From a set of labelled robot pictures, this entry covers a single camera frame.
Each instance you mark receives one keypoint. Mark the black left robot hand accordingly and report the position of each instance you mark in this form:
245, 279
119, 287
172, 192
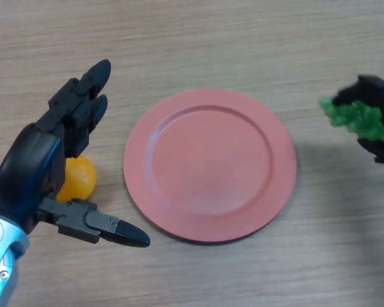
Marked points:
25, 166

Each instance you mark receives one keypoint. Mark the green grapes bunch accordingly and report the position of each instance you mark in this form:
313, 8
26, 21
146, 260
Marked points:
361, 121

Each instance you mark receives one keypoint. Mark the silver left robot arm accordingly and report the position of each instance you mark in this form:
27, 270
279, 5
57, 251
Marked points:
0, 265

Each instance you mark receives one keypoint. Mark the pink round plate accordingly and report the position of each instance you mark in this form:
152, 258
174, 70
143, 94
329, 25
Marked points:
211, 166

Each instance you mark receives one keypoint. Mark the yellow orange pear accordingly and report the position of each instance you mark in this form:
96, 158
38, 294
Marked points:
80, 179

